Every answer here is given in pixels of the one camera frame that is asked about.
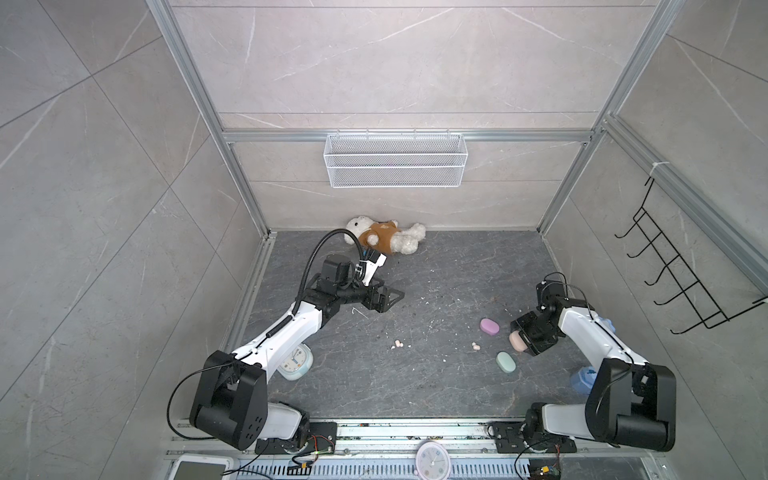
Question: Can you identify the mint green earbud case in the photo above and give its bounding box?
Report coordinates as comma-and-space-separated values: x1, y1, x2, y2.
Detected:
495, 351, 517, 374

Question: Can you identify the purple earbud case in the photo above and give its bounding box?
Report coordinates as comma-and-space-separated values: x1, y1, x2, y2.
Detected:
479, 318, 500, 336

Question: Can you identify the white teddy bear brown hoodie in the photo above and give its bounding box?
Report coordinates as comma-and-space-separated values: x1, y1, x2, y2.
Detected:
345, 216, 426, 255

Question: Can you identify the white wire mesh basket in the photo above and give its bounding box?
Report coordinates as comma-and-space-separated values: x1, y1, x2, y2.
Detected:
323, 133, 469, 189

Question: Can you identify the pink earbud case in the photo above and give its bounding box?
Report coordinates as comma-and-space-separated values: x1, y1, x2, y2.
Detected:
509, 330, 528, 352

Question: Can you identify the mint alarm clock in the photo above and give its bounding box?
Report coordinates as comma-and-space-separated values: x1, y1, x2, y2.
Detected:
278, 344, 314, 381

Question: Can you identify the white tablet device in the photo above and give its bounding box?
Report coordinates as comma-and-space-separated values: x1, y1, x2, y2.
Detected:
167, 454, 237, 480

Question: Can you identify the white round clock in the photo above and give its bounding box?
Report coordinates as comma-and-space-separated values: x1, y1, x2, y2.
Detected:
415, 441, 452, 480

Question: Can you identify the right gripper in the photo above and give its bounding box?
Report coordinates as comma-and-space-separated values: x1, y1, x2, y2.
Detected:
511, 310, 559, 355

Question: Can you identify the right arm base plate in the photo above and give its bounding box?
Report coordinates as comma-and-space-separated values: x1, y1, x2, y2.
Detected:
486, 421, 577, 454

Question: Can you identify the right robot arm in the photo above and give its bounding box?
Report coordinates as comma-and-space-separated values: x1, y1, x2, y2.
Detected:
510, 272, 677, 452

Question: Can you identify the black wire hook rack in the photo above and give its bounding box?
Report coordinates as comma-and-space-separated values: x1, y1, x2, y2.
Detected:
614, 177, 767, 336

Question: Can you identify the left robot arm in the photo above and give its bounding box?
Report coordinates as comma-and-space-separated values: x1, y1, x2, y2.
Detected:
189, 228, 404, 450

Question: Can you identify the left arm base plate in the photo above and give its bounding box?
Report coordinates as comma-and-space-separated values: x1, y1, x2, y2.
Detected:
254, 421, 338, 456

